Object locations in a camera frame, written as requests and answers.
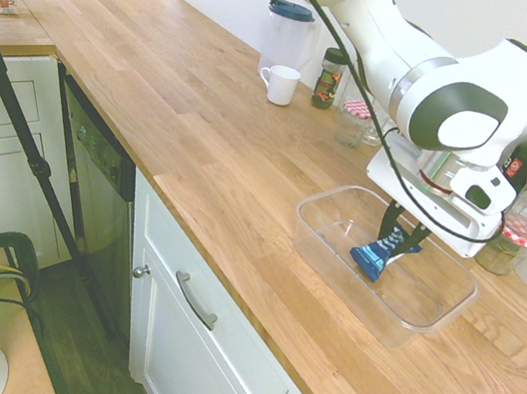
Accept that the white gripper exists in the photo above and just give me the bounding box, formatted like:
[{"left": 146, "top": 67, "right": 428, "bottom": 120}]
[{"left": 353, "top": 147, "right": 515, "bottom": 272}]

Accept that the dark blue protein bar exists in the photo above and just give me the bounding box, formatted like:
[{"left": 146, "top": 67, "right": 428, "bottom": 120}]
[{"left": 344, "top": 219, "right": 426, "bottom": 289}]

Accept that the clear plastic rectangular container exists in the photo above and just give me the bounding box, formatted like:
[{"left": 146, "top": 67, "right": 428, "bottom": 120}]
[{"left": 276, "top": 177, "right": 493, "bottom": 361}]

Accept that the clear glass mug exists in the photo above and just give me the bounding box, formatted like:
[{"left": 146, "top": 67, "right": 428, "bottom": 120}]
[{"left": 360, "top": 107, "right": 400, "bottom": 152}]

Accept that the spice jar with dark lid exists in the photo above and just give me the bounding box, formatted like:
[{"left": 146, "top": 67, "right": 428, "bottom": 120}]
[{"left": 308, "top": 45, "right": 350, "bottom": 114}]

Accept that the white ribbed mug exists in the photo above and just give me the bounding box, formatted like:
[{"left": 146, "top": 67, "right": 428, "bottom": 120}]
[{"left": 255, "top": 61, "right": 303, "bottom": 110}]

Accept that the clear pitcher with blue lid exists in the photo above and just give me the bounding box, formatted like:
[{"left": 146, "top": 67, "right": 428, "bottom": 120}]
[{"left": 255, "top": 0, "right": 325, "bottom": 86}]

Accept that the white kitchen cabinet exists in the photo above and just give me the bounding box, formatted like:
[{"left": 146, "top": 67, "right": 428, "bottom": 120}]
[{"left": 97, "top": 168, "right": 384, "bottom": 394}]

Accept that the silver cabinet knob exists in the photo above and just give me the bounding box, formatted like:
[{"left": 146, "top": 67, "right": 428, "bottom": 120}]
[{"left": 132, "top": 261, "right": 153, "bottom": 282}]

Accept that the black dishwasher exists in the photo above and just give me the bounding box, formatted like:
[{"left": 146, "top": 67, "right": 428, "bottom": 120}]
[{"left": 14, "top": 64, "right": 173, "bottom": 342}]

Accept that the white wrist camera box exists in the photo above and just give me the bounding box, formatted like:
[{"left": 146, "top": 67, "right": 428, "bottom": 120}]
[{"left": 446, "top": 164, "right": 521, "bottom": 220}]

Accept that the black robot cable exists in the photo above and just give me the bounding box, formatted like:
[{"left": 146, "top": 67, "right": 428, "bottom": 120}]
[{"left": 237, "top": 0, "right": 527, "bottom": 247}]

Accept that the silver drawer handle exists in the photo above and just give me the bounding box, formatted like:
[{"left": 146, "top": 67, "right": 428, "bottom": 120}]
[{"left": 167, "top": 269, "right": 226, "bottom": 332}]

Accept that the black camera tripod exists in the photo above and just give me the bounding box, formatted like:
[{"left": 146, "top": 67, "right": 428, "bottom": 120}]
[{"left": 0, "top": 0, "right": 181, "bottom": 342}]

